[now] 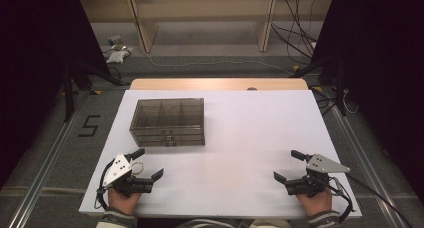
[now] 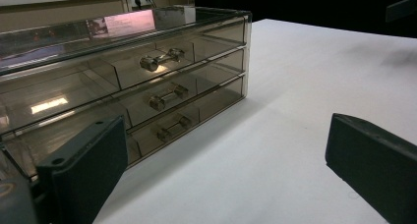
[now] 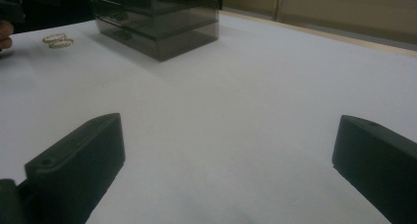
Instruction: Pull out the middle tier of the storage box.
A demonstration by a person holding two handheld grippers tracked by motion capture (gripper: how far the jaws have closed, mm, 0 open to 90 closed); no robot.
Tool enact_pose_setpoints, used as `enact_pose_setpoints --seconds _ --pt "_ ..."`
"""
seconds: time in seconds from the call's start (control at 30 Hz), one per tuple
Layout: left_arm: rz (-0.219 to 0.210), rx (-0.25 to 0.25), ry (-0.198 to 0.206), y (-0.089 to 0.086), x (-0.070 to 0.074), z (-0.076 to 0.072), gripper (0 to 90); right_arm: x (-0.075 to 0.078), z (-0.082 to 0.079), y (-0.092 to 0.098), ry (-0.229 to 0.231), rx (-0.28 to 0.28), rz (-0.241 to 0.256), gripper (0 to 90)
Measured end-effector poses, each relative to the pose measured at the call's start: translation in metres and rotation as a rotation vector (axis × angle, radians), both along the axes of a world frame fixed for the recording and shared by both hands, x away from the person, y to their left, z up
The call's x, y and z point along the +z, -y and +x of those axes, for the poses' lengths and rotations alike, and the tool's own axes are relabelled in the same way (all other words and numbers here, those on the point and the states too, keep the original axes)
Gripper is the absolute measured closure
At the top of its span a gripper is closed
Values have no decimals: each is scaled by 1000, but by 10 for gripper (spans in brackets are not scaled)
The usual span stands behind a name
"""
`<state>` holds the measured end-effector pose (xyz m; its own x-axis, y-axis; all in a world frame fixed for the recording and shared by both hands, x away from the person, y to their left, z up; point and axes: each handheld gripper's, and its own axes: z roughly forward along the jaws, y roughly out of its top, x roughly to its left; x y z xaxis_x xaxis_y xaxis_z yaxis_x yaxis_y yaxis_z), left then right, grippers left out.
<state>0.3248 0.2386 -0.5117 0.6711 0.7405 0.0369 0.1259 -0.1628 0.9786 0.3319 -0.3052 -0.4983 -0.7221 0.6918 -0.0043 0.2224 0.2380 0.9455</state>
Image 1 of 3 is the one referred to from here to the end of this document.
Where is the right hand-held gripper black cable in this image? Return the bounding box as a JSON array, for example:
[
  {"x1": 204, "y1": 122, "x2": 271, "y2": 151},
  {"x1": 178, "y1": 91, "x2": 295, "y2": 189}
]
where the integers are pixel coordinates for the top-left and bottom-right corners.
[{"x1": 328, "y1": 176, "x2": 355, "y2": 223}]

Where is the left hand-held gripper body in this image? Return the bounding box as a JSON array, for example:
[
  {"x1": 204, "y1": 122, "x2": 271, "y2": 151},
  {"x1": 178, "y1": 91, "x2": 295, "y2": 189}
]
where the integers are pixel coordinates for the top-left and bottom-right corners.
[{"x1": 101, "y1": 152, "x2": 155, "y2": 198}]

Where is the person's right hand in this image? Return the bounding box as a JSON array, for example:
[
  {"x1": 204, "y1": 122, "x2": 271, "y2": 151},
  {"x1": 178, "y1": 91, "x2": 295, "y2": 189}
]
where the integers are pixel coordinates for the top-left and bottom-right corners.
[{"x1": 295, "y1": 187, "x2": 334, "y2": 217}]

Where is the person's light clothing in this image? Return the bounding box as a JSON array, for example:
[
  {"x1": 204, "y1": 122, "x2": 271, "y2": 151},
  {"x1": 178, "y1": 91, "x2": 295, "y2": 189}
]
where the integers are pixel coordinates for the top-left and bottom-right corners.
[{"x1": 173, "y1": 217, "x2": 301, "y2": 228}]

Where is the white board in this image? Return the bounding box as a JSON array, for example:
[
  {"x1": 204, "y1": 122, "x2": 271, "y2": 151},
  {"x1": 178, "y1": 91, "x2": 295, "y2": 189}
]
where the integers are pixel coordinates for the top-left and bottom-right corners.
[{"x1": 78, "y1": 89, "x2": 363, "y2": 220}]

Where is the white cloth bag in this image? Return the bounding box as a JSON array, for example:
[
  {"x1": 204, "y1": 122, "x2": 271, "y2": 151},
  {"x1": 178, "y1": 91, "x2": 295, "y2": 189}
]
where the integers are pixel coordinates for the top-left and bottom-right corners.
[{"x1": 105, "y1": 47, "x2": 134, "y2": 64}]

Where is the black metal stand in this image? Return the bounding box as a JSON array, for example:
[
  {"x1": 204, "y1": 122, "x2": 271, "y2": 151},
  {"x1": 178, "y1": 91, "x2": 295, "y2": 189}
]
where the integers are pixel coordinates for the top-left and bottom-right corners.
[
  {"x1": 61, "y1": 58, "x2": 130, "y2": 123},
  {"x1": 289, "y1": 53, "x2": 348, "y2": 117}
]

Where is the wooden table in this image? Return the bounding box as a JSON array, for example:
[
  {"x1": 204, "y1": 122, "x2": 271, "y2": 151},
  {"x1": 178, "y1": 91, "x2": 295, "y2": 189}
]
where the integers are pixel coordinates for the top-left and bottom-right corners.
[{"x1": 129, "y1": 77, "x2": 309, "y2": 91}]

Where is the hand-held gripper black cable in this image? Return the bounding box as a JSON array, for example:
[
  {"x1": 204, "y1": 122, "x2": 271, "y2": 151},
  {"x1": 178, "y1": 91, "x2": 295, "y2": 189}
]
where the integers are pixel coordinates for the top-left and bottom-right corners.
[
  {"x1": 94, "y1": 158, "x2": 116, "y2": 211},
  {"x1": 328, "y1": 176, "x2": 355, "y2": 223}
]

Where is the thin white looped cable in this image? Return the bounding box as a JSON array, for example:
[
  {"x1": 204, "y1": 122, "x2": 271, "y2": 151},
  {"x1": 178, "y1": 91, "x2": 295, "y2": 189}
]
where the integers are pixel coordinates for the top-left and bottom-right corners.
[{"x1": 341, "y1": 88, "x2": 360, "y2": 115}]

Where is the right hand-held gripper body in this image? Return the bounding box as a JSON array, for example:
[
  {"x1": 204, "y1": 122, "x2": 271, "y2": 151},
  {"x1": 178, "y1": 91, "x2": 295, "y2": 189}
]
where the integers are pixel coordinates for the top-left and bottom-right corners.
[{"x1": 284, "y1": 153, "x2": 352, "y2": 199}]

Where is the person's left hand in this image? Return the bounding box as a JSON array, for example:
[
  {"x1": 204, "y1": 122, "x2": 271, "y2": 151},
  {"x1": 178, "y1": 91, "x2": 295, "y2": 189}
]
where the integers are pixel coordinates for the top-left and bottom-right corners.
[{"x1": 107, "y1": 187, "x2": 143, "y2": 217}]

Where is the aluminium floor rail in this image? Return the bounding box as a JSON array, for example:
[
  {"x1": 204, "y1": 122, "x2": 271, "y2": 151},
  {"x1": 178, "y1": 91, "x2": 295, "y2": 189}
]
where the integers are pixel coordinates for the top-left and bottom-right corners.
[
  {"x1": 7, "y1": 90, "x2": 92, "y2": 228},
  {"x1": 328, "y1": 104, "x2": 403, "y2": 228}
]

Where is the left hand-held gripper black cable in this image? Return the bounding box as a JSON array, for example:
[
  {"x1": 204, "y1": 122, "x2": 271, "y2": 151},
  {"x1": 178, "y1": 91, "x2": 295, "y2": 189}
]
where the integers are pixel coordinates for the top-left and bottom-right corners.
[{"x1": 94, "y1": 158, "x2": 116, "y2": 211}]

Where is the bundle of black cables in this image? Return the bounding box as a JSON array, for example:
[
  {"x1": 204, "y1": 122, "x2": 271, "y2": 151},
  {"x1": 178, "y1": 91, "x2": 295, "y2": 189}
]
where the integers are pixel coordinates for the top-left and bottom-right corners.
[{"x1": 270, "y1": 0, "x2": 318, "y2": 66}]

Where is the smoky transparent drawer box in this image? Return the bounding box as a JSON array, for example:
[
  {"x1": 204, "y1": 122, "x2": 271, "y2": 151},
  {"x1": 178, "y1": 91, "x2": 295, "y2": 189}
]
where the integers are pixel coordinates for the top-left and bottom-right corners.
[{"x1": 129, "y1": 97, "x2": 206, "y2": 148}]

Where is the black curtain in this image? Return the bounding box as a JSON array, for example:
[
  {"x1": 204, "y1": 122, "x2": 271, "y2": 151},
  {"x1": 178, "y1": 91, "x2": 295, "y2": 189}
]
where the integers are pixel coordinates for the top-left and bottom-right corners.
[
  {"x1": 310, "y1": 0, "x2": 424, "y2": 206},
  {"x1": 0, "y1": 0, "x2": 112, "y2": 189}
]

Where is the thin gold ring bracelet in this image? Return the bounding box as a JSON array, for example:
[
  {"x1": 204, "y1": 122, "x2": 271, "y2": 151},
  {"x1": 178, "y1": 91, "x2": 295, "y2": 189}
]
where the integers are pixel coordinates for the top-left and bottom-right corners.
[{"x1": 130, "y1": 160, "x2": 145, "y2": 176}]

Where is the long black cable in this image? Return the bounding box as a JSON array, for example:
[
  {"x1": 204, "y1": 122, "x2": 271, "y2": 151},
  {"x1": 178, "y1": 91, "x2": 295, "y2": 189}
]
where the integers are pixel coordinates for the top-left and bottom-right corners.
[{"x1": 344, "y1": 172, "x2": 414, "y2": 228}]

